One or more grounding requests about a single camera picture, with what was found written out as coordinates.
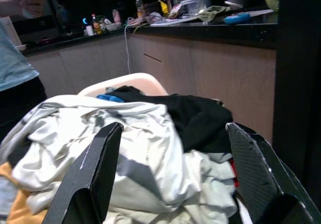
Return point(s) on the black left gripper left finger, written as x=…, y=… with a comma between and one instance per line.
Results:
x=82, y=183

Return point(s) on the pink cup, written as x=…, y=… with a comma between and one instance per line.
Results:
x=117, y=16

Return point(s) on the small white jar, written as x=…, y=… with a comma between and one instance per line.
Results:
x=89, y=30

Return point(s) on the yellow packet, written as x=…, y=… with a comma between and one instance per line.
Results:
x=164, y=8

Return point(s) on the red garment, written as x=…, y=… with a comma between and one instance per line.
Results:
x=233, y=173

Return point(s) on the blue garment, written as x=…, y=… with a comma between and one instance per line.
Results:
x=110, y=98

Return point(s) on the white crumpled garment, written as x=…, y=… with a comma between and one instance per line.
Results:
x=150, y=146

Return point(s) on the black tall panel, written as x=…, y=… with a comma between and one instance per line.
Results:
x=298, y=83

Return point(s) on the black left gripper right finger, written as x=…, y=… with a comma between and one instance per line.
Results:
x=253, y=168

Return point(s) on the blue plastic object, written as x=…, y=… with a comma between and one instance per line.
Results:
x=235, y=18

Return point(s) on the white bowl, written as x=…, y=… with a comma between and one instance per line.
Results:
x=112, y=26

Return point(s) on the person's hand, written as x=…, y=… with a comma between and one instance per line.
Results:
x=27, y=5

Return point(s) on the black garment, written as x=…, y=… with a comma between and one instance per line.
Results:
x=198, y=123

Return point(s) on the orange garment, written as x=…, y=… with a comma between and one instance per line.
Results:
x=18, y=209

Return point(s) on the beige plastic laundry basket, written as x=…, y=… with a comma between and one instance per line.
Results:
x=150, y=82

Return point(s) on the clear bottle with yellow liquid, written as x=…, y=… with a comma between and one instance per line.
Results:
x=139, y=6

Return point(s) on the wooden kitchen counter cabinet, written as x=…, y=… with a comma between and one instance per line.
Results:
x=200, y=65

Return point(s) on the person in light blue shirt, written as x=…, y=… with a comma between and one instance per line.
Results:
x=12, y=65

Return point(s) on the green cloth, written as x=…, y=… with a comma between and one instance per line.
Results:
x=212, y=13

